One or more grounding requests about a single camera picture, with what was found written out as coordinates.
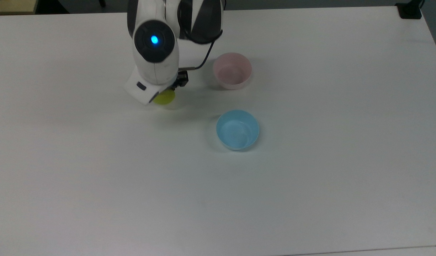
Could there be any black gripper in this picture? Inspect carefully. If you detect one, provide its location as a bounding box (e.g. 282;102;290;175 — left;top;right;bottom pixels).
171;70;189;90

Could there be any pink bowl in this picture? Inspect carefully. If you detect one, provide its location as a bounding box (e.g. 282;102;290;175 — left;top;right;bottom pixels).
213;52;253;90

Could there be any light blue bowl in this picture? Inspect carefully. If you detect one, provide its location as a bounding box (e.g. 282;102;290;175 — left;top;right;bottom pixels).
216;109;260;151

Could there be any black table clamp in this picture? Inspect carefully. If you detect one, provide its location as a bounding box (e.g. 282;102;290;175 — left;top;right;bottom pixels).
395;0;425;20

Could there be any wooden cabinet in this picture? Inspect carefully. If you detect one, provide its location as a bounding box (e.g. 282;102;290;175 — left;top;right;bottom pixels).
0;0;38;15

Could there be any green pear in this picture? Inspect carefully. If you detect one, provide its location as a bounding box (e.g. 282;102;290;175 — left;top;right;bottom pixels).
153;89;176;106

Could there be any black cable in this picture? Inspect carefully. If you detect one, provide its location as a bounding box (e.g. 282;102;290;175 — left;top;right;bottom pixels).
178;30;224;70

